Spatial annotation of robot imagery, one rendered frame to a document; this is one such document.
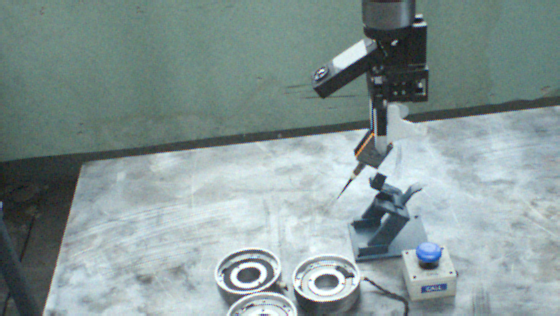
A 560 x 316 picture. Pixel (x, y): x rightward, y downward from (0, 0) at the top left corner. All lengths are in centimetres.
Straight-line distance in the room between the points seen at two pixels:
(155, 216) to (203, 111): 147
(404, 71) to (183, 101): 182
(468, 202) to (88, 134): 185
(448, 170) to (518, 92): 160
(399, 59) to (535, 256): 41
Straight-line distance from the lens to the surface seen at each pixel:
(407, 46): 109
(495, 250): 129
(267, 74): 278
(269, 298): 117
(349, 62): 109
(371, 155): 118
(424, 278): 116
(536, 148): 154
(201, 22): 270
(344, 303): 115
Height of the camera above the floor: 165
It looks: 36 degrees down
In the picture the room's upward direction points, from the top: 5 degrees counter-clockwise
